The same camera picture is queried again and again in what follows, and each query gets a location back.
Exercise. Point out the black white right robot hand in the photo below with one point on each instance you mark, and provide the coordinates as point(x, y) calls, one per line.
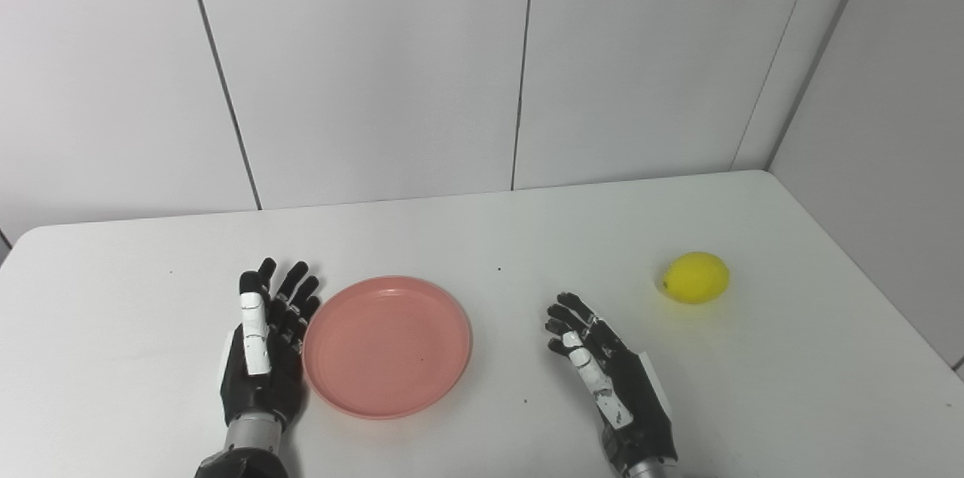
point(614, 380)

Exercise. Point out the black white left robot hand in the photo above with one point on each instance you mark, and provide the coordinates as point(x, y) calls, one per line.
point(260, 357)

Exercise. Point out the pink round plate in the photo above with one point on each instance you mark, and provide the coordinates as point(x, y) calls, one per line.
point(387, 346)

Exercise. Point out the yellow lemon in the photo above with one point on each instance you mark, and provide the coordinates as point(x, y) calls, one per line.
point(697, 277)

